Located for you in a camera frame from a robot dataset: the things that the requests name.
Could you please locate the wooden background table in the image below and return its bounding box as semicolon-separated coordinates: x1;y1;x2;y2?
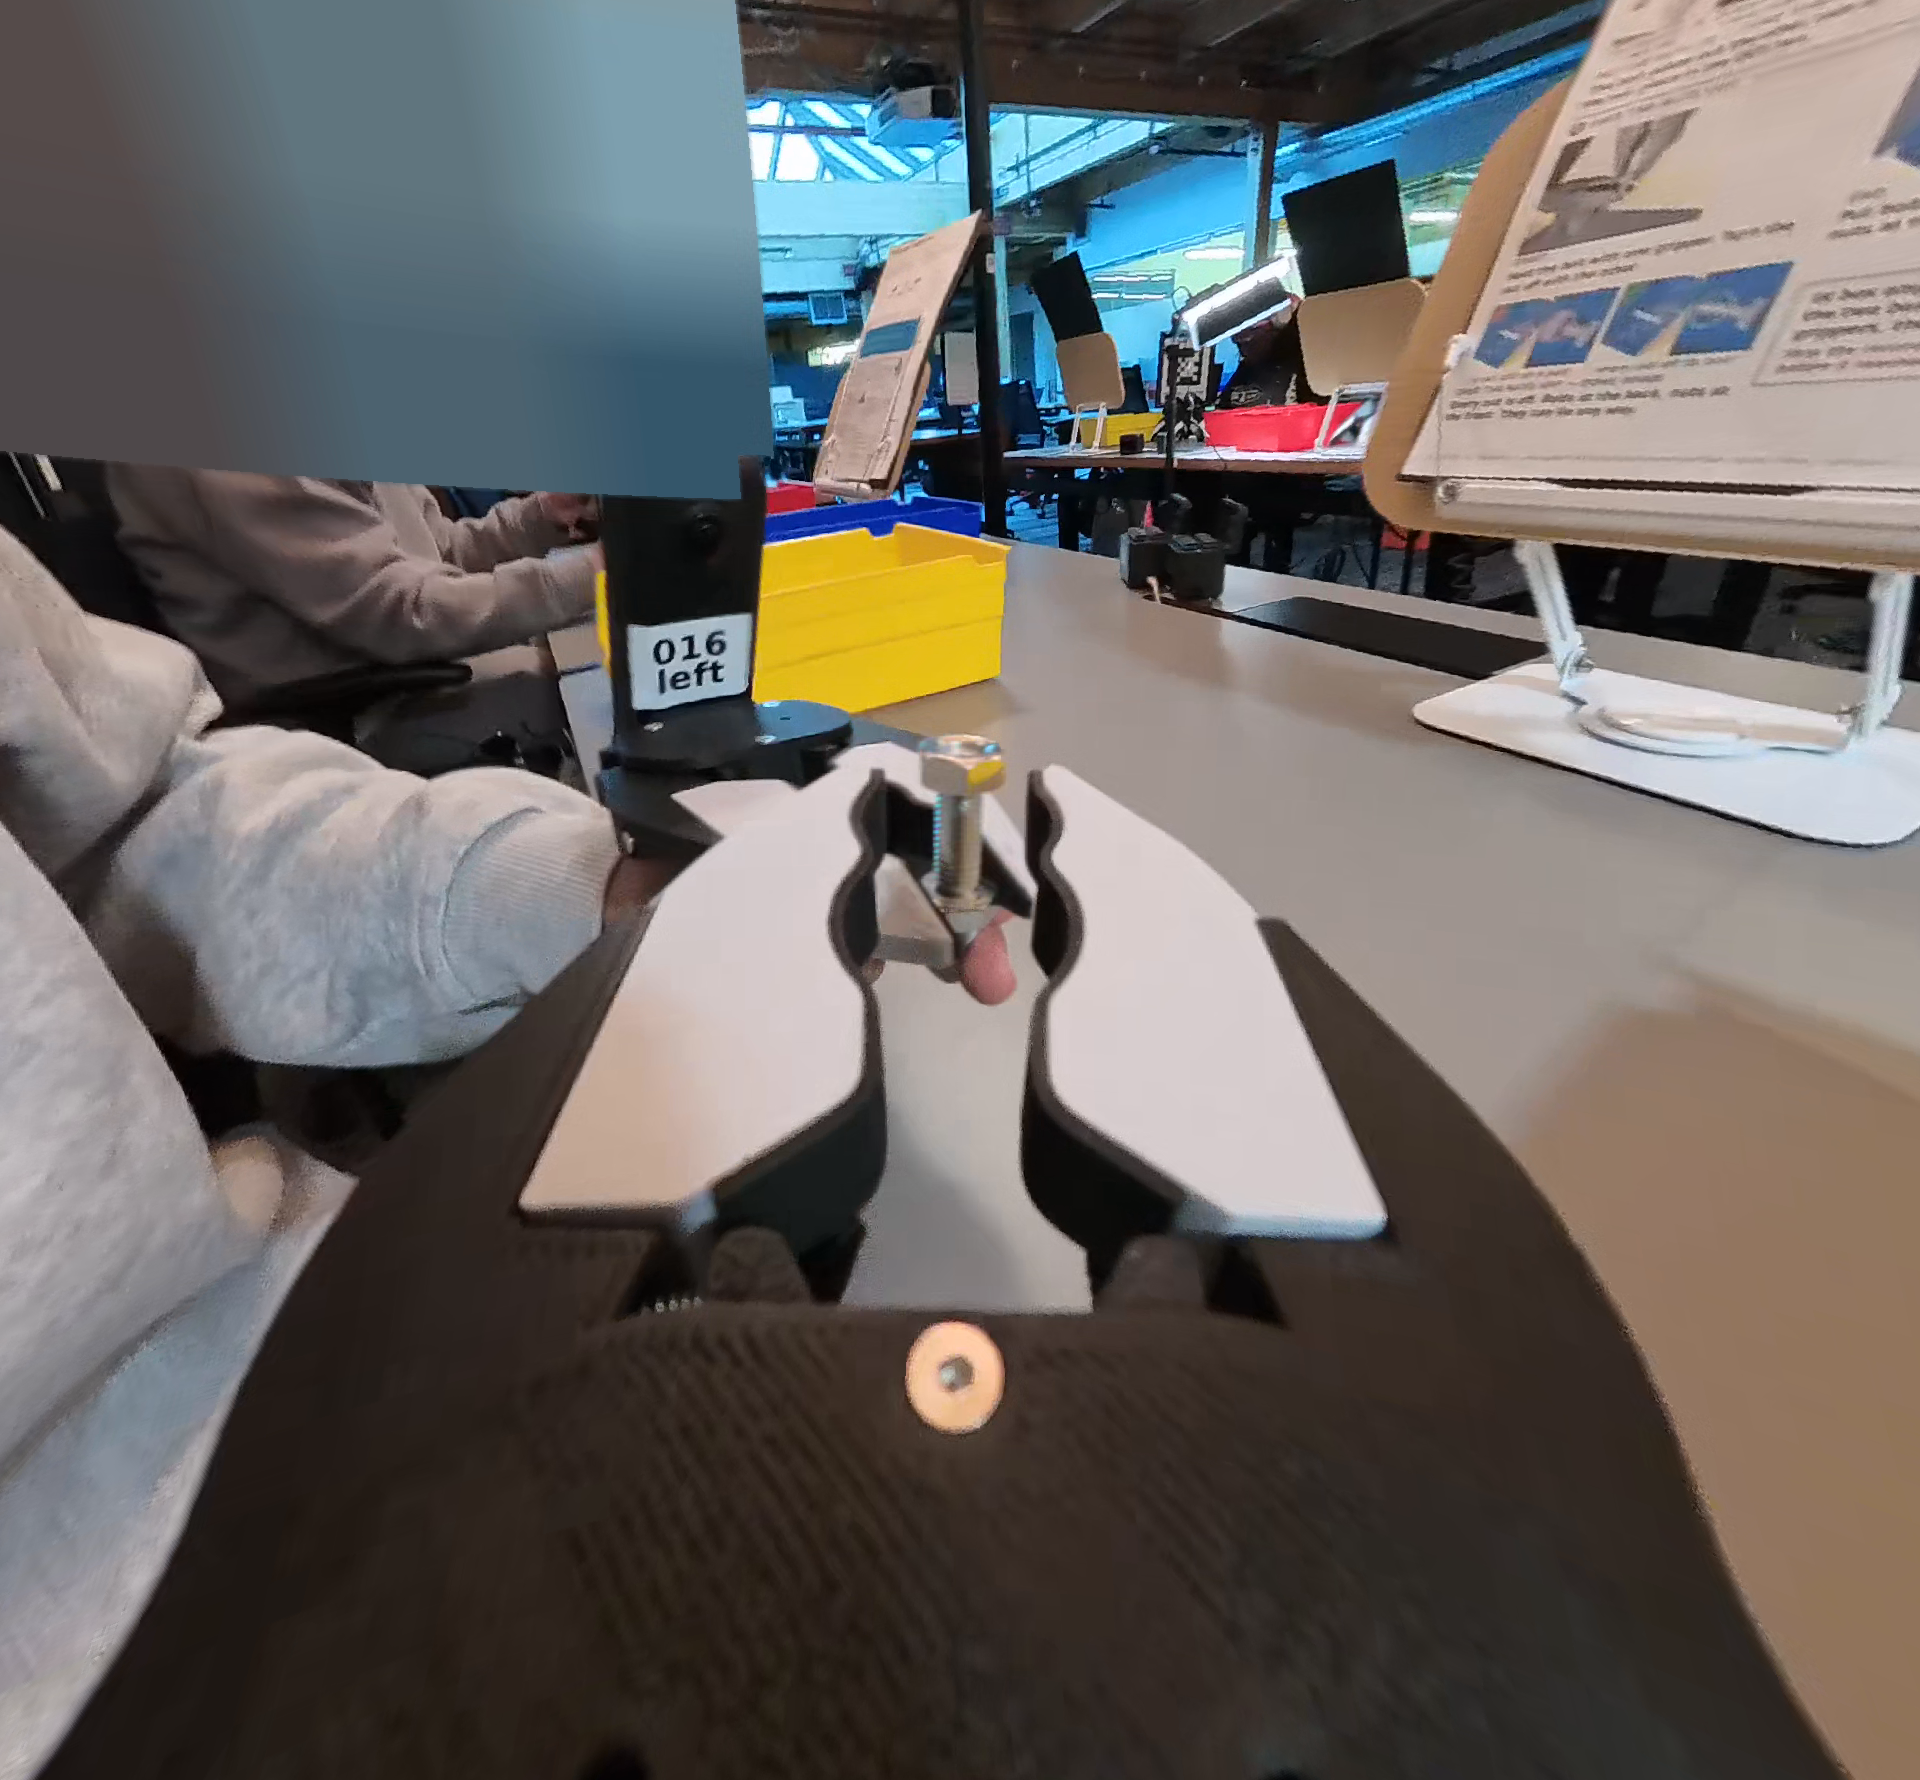
1001;438;1375;552

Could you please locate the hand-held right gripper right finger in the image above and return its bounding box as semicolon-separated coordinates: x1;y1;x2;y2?
1024;766;1390;1305

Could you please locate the printed instruction sheet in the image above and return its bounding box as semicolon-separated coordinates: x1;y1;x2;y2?
1439;0;1920;493

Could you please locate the white document stand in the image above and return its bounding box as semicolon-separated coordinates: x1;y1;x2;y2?
1362;79;1920;850

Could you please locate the large black board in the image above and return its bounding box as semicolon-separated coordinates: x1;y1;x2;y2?
1283;160;1416;297

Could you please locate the person's grey sweatshirt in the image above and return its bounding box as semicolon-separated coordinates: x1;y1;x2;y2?
0;522;369;1780

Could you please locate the black support pole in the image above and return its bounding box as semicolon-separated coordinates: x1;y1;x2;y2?
947;0;1010;544

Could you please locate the black office chair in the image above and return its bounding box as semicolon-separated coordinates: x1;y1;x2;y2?
218;658;481;746

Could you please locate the blue plastic bin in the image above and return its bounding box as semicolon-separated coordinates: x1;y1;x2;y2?
766;493;984;550

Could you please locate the black desk pad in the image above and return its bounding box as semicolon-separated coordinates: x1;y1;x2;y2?
1222;594;1547;684

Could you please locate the white light bar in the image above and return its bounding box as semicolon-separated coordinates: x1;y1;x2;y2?
1173;253;1299;349

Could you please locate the tall cardboard document board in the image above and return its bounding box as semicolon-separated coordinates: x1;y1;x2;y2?
810;210;994;498

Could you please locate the steel bolt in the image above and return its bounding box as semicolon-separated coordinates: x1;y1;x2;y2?
921;736;1001;915

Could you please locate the person's left hand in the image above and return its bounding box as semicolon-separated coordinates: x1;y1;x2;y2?
959;907;1025;1010

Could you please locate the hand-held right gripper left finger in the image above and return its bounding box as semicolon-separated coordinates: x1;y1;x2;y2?
517;766;891;1305

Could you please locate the grey desk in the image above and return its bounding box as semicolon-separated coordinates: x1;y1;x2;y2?
547;541;1920;1780

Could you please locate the person's left forearm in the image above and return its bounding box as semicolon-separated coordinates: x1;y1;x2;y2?
136;722;651;1069

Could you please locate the wide cardboard board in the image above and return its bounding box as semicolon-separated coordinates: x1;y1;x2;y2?
1297;277;1428;402

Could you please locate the small black board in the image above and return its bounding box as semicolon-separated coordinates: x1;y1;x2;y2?
1028;253;1104;345

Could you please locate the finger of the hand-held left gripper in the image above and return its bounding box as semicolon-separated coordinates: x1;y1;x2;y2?
675;743;1040;915
875;853;968;974

